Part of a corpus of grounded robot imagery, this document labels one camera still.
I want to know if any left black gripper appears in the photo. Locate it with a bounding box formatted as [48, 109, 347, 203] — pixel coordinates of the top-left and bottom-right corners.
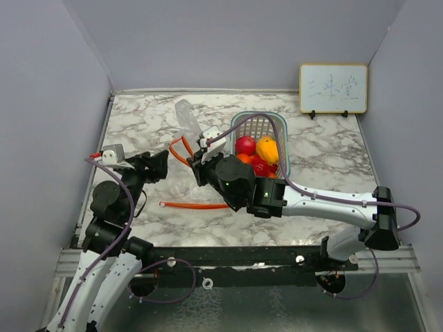
[118, 149, 168, 221]

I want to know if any clear orange zip bag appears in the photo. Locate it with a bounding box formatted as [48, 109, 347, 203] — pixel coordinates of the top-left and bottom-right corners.
[169, 99, 202, 166]
[159, 181, 228, 210]

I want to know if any red apple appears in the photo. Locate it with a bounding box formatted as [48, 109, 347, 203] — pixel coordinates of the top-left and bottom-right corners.
[235, 136, 256, 156]

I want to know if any yellow bell pepper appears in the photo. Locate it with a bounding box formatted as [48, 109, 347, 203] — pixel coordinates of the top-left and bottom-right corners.
[255, 136, 280, 166]

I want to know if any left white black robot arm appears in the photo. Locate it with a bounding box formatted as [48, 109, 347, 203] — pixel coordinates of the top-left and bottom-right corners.
[43, 145, 169, 331]

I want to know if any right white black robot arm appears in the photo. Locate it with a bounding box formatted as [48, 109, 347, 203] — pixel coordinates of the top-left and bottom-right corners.
[187, 153, 399, 270]

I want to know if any red bell pepper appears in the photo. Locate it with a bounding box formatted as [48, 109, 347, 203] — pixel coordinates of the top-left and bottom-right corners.
[251, 155, 278, 177]

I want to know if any teal white plastic basket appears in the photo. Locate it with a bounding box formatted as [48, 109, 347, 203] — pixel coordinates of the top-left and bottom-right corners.
[228, 111, 291, 176]

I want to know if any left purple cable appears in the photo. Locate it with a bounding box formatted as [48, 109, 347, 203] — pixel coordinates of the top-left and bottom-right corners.
[57, 157, 197, 329]

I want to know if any purple cable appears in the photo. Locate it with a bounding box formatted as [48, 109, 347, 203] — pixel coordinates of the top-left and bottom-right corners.
[57, 157, 197, 329]
[205, 112, 422, 300]

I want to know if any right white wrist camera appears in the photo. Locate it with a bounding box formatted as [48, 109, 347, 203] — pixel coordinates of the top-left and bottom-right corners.
[197, 125, 226, 164]

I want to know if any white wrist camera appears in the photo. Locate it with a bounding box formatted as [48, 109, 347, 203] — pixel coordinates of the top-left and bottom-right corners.
[89, 144, 125, 167]
[197, 125, 226, 164]

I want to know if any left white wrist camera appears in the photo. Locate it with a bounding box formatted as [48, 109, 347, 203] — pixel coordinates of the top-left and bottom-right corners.
[89, 144, 125, 167]

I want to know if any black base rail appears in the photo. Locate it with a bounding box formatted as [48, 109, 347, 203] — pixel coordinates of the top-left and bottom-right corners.
[143, 246, 357, 288]

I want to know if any white whiteboard wooden frame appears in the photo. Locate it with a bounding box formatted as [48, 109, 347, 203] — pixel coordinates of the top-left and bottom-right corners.
[299, 63, 368, 118]

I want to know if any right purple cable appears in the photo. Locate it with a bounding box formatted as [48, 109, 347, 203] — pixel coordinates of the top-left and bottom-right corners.
[205, 112, 422, 300]

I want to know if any aluminium frame rail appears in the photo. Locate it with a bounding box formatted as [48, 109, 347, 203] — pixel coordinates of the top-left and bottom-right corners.
[55, 246, 421, 277]

